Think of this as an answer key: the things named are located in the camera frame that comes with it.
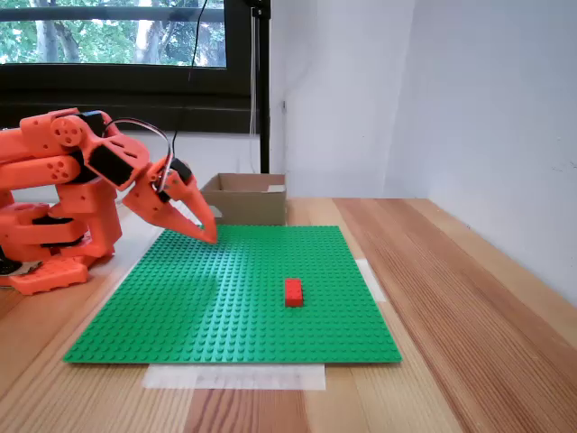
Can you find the cardboard box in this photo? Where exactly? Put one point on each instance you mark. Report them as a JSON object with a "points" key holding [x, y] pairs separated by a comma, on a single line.
{"points": [[252, 207]]}

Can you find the green lego baseplate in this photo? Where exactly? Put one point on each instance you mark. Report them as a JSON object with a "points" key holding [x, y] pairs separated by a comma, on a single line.
{"points": [[203, 306]]}

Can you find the red lego block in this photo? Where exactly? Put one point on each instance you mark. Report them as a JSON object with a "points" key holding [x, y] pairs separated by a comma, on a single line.
{"points": [[294, 294]]}

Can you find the black framed window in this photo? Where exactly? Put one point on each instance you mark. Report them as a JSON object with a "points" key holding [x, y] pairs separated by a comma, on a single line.
{"points": [[112, 90]]}

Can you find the translucent masking tape strip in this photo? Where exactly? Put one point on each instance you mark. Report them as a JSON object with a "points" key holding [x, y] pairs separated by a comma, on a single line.
{"points": [[234, 378], [372, 282]]}

